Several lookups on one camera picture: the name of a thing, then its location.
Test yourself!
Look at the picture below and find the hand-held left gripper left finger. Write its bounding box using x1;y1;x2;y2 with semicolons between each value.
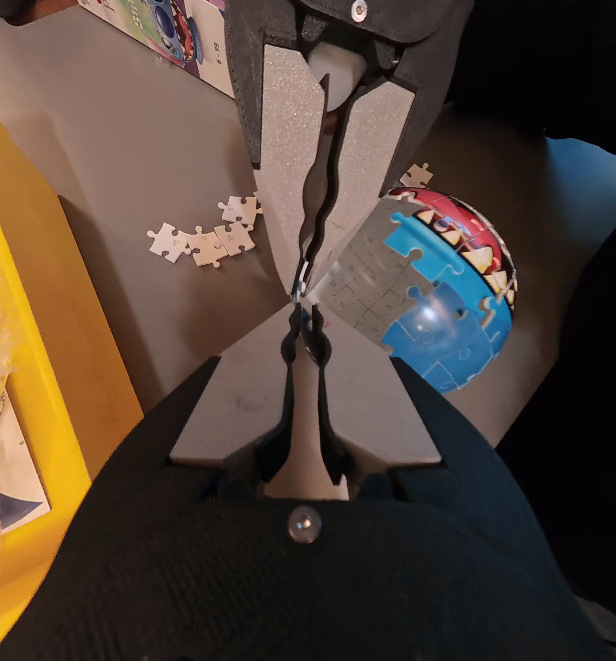
168;302;303;486

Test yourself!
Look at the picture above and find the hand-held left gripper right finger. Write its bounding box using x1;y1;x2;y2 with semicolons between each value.
310;304;443;487

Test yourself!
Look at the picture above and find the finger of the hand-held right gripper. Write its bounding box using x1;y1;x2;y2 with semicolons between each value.
252;43;332;300
297;76;418;300

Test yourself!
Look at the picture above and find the blue monster puzzle ball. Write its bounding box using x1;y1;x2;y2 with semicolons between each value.
308;187;519;396

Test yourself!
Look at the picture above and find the white puzzle box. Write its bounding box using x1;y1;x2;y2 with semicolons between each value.
78;0;236;99

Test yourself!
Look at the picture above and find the yellow plastic bin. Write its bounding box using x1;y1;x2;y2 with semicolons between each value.
0;98;146;641

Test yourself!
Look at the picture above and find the person's dark clothing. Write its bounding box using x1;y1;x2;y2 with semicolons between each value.
442;0;616;620

